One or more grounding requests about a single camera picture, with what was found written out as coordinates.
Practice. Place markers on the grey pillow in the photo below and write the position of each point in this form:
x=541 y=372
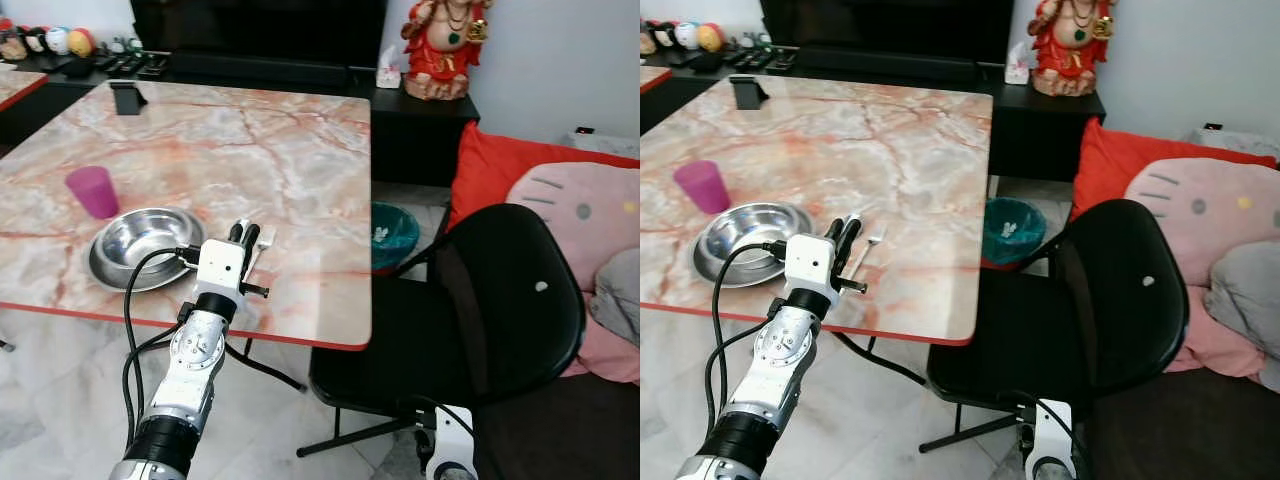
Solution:
x=1245 y=290
x=622 y=290

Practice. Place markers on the red cushion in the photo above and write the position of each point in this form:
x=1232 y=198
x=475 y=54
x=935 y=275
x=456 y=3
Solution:
x=490 y=165
x=1110 y=160

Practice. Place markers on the stainless steel bowl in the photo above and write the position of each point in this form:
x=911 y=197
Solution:
x=745 y=235
x=140 y=245

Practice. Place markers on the purple plastic cup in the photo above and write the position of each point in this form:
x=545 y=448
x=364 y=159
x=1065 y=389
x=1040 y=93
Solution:
x=93 y=192
x=702 y=187

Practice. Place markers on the pink Hello Kitty pillow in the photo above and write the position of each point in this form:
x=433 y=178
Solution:
x=1190 y=210
x=580 y=215

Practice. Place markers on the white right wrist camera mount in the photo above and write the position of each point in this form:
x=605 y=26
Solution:
x=455 y=435
x=1055 y=430

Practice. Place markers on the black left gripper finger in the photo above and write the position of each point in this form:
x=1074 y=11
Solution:
x=835 y=230
x=252 y=238
x=850 y=238
x=237 y=233

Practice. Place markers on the white tissue pack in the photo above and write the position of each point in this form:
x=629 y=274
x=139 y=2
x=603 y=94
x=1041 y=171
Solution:
x=388 y=75
x=1017 y=70

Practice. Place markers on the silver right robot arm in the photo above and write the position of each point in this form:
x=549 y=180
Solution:
x=1054 y=470
x=455 y=472

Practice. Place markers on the red laughing Buddha statue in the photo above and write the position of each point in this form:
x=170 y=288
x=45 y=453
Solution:
x=445 y=50
x=1070 y=45

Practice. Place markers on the white round doll figurine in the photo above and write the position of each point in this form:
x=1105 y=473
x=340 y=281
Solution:
x=687 y=36
x=57 y=41

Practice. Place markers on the black phone stand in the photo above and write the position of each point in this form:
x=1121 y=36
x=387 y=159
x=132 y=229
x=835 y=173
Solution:
x=748 y=92
x=125 y=97

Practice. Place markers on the black round doll figurine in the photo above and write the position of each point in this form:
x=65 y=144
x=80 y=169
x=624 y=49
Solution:
x=666 y=35
x=36 y=40

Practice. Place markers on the black television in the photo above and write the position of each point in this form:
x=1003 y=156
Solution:
x=890 y=25
x=260 y=25

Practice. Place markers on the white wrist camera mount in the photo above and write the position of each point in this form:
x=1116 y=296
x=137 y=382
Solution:
x=220 y=265
x=1055 y=430
x=455 y=435
x=808 y=262

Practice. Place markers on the teal waste bin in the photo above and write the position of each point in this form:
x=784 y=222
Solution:
x=395 y=235
x=1010 y=230

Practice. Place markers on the silver metal fork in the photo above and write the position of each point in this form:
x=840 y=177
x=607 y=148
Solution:
x=265 y=240
x=874 y=240

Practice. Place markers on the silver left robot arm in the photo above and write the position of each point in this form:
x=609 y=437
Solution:
x=195 y=350
x=780 y=350

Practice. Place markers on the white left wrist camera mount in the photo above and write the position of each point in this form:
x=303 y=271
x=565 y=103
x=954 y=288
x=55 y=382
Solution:
x=808 y=262
x=220 y=265

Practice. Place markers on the black plastic chair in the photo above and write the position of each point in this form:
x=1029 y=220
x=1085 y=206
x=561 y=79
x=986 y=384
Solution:
x=500 y=300
x=1110 y=300

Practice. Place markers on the pink blanket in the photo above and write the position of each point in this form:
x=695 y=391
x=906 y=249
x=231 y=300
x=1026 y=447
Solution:
x=1215 y=345
x=610 y=360

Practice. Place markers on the marble top folding table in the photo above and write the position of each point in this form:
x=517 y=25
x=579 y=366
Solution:
x=250 y=160
x=15 y=85
x=652 y=76
x=880 y=150

